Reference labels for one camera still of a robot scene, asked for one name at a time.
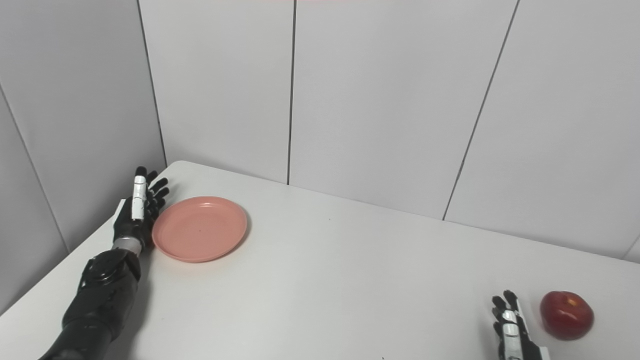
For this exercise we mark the red apple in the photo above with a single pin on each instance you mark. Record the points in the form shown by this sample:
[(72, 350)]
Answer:
[(567, 317)]

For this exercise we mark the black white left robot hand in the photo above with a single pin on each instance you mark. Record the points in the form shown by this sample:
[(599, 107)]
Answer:
[(130, 225)]

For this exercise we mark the pink round plate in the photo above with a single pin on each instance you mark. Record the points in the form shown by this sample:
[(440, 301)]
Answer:
[(200, 230)]

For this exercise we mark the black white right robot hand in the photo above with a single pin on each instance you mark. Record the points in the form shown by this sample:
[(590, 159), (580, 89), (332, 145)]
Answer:
[(515, 340)]

